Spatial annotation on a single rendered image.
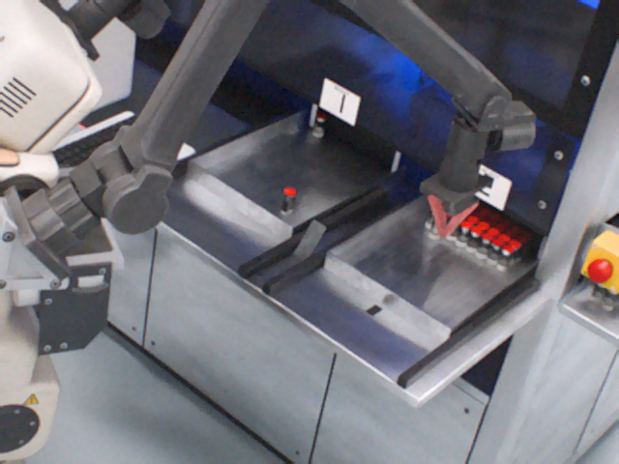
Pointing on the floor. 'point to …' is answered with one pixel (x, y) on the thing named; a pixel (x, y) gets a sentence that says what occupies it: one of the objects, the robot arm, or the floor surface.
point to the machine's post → (555, 275)
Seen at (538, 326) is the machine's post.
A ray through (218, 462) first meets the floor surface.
